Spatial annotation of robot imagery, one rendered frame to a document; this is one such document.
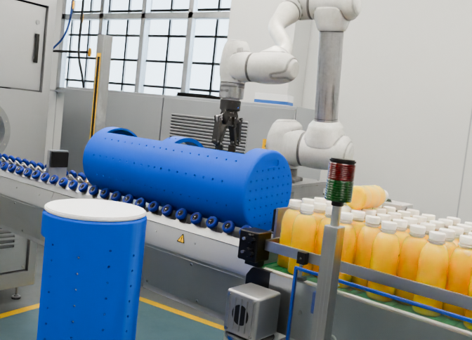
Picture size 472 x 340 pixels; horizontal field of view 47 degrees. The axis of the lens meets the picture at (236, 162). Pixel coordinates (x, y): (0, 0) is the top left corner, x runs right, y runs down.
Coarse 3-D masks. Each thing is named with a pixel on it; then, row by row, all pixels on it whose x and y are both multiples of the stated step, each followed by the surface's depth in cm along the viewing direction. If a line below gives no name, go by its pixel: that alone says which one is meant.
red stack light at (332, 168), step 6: (330, 162) 127; (330, 168) 127; (336, 168) 126; (342, 168) 125; (348, 168) 125; (354, 168) 126; (330, 174) 127; (336, 174) 126; (342, 174) 125; (348, 174) 125; (354, 174) 127; (336, 180) 126; (342, 180) 125; (348, 180) 126; (354, 180) 128
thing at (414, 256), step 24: (360, 240) 147; (384, 240) 139; (408, 240) 140; (432, 240) 133; (456, 240) 143; (360, 264) 147; (384, 264) 139; (408, 264) 139; (432, 264) 131; (456, 264) 131; (384, 288) 139; (456, 288) 131; (456, 312) 131
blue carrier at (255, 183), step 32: (96, 160) 223; (128, 160) 211; (160, 160) 200; (192, 160) 191; (224, 160) 184; (256, 160) 178; (128, 192) 217; (160, 192) 201; (192, 192) 189; (224, 192) 180; (256, 192) 180; (288, 192) 195; (256, 224) 182
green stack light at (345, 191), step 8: (328, 184) 127; (336, 184) 126; (344, 184) 125; (352, 184) 127; (328, 192) 127; (336, 192) 126; (344, 192) 126; (352, 192) 127; (336, 200) 126; (344, 200) 126
